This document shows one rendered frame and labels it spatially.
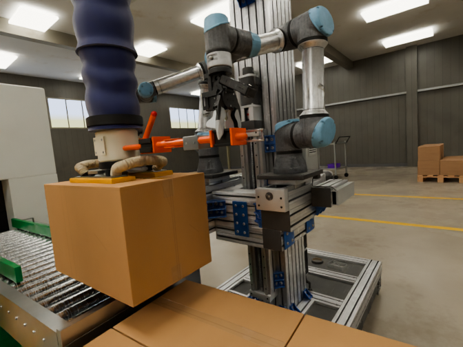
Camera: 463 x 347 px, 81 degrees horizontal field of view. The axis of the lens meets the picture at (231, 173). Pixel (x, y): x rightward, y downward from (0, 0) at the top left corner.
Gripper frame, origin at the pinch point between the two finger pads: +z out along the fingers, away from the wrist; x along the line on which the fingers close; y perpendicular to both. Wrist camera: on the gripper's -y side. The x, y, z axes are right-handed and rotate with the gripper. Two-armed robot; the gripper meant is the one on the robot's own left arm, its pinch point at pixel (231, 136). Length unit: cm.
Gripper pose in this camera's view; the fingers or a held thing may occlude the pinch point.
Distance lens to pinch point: 82.3
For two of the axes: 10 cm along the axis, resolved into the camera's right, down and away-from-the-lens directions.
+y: -8.1, 0.2, 5.9
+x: -5.8, 1.1, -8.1
